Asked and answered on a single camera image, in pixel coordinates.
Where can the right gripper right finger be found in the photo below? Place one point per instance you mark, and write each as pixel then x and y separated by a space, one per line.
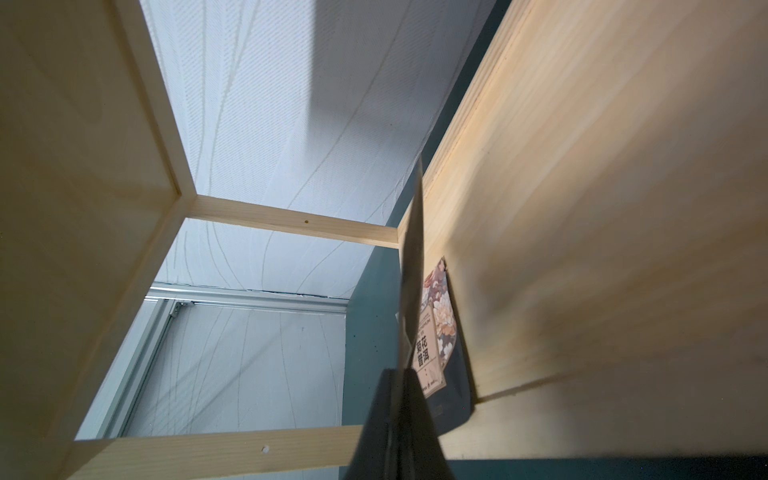
pixel 416 450

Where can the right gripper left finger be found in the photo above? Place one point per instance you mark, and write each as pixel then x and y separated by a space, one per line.
pixel 373 458

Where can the wooden two-tier shelf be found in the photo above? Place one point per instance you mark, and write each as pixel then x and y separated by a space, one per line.
pixel 600 198

